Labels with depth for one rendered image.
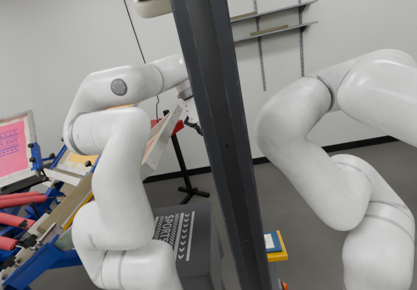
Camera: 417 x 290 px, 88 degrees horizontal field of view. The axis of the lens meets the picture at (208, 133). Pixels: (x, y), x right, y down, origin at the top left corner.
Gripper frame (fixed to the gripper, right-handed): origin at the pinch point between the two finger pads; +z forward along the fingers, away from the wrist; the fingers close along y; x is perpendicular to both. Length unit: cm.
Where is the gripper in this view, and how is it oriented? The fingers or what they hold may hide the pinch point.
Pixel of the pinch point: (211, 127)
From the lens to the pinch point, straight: 86.7
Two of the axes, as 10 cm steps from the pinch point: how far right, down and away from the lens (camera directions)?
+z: 4.9, 8.1, 3.3
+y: 8.7, -4.4, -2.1
